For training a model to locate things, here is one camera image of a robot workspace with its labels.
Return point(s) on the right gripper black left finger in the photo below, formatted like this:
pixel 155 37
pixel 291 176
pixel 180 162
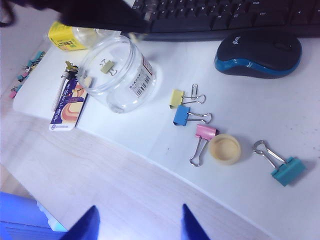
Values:
pixel 86 230

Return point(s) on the black computer keyboard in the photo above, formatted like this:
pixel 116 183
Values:
pixel 225 15

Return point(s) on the yellow label plastic bottle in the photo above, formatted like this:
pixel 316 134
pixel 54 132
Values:
pixel 62 35

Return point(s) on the pale yellow binder clip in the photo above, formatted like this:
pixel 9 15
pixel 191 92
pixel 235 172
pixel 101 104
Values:
pixel 88 81

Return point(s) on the round transparent plastic jar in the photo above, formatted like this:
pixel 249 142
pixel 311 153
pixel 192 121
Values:
pixel 125 75

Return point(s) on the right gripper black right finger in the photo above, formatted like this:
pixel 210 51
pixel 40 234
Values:
pixel 190 230

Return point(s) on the small coloured binder clip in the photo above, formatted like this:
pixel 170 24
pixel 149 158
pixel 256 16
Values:
pixel 15 91
pixel 37 57
pixel 24 73

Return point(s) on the silver paper clip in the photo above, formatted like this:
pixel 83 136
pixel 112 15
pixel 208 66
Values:
pixel 194 91

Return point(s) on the pink binder clip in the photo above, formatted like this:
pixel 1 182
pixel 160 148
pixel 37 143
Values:
pixel 206 132

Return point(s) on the black and blue mouse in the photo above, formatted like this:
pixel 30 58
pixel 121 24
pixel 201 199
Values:
pixel 260 55

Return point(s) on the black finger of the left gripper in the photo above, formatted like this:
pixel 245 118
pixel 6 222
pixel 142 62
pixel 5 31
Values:
pixel 100 12

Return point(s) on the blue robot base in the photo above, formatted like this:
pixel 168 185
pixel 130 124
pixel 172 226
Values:
pixel 22 215

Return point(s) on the white desk riser board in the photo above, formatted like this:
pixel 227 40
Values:
pixel 225 100

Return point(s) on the purple orange printed card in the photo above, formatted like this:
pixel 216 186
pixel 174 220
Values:
pixel 68 107

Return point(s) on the blue binder clip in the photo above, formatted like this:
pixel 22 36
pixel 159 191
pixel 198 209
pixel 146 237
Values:
pixel 181 115

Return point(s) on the teal binder clip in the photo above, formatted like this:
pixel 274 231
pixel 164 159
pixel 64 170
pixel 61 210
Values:
pixel 288 172

